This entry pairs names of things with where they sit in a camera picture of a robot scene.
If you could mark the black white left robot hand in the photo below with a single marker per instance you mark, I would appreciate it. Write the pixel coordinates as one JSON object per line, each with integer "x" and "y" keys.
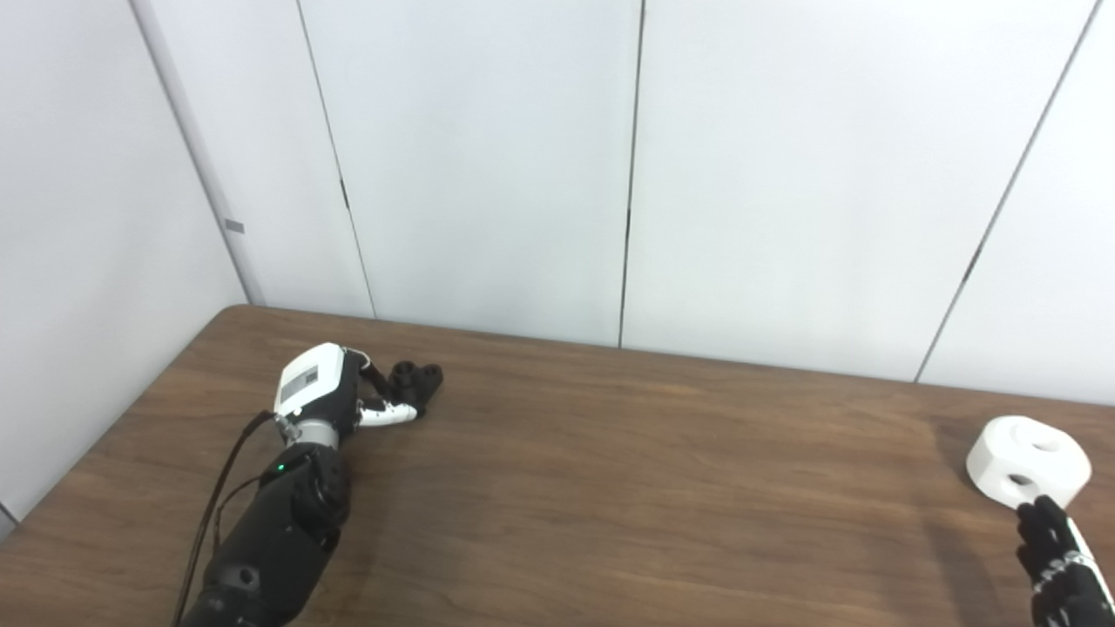
{"x": 309, "y": 379}

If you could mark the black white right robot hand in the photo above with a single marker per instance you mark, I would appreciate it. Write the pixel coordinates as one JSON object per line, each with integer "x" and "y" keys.
{"x": 1067, "y": 583}

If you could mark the black plastic holder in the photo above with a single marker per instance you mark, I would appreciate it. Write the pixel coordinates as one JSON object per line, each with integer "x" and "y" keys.
{"x": 416, "y": 379}

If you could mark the round white plastic piece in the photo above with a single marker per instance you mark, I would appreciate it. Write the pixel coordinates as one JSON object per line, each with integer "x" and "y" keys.
{"x": 1028, "y": 457}

